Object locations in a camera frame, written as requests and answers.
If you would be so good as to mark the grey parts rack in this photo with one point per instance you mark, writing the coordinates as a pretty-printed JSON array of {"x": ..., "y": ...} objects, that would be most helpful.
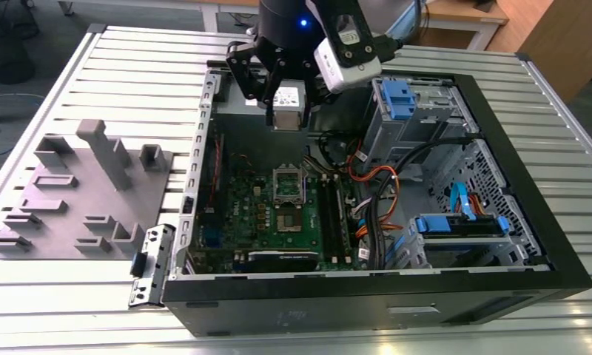
[{"x": 94, "y": 192}]

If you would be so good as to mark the hard disk in blue carrier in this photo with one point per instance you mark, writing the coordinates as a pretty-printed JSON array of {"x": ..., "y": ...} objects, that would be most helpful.
[{"x": 439, "y": 224}]

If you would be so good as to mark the metal slot bracket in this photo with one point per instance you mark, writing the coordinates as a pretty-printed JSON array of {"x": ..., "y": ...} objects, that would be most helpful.
[{"x": 155, "y": 259}]

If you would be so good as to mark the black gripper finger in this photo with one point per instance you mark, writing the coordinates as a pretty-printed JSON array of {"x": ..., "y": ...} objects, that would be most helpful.
[
  {"x": 242, "y": 74},
  {"x": 323, "y": 94}
]

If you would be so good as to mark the black PC case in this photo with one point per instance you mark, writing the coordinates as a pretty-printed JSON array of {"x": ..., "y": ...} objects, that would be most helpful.
[{"x": 326, "y": 310}]

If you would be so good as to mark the silver CPU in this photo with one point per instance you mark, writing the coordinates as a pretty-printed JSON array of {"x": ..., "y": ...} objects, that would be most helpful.
[{"x": 286, "y": 122}]

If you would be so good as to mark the grey metal drive cage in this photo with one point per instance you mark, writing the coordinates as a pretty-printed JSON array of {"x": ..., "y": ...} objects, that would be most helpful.
[{"x": 415, "y": 129}]

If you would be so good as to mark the brown wooden cabinet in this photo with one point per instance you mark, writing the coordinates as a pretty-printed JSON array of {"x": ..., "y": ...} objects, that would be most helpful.
[{"x": 573, "y": 44}]

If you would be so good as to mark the green motherboard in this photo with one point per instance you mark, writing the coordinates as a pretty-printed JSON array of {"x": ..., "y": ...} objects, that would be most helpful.
[{"x": 256, "y": 236}]

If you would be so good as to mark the wooden desk white frame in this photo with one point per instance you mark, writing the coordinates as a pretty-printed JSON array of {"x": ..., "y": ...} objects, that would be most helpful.
[{"x": 474, "y": 13}]

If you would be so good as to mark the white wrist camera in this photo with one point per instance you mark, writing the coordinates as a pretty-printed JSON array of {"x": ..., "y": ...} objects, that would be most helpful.
[{"x": 343, "y": 79}]

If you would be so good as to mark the CPU socket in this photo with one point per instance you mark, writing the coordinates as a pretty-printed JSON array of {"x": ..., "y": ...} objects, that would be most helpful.
[{"x": 290, "y": 223}]

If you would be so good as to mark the blue drive bay latch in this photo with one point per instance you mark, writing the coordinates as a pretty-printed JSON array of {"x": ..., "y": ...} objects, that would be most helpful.
[{"x": 399, "y": 100}]

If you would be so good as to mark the grey metal disk cage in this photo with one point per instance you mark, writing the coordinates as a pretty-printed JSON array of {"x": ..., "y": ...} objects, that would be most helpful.
[{"x": 474, "y": 242}]

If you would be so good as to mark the black graphics card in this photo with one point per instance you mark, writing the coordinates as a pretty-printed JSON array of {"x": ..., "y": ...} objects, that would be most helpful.
[{"x": 282, "y": 259}]

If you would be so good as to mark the black bin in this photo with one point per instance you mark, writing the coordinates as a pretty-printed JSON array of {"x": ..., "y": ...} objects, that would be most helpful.
[{"x": 9, "y": 63}]

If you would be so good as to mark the grey power supply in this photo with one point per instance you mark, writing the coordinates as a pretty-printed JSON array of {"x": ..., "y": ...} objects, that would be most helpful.
[{"x": 248, "y": 140}]

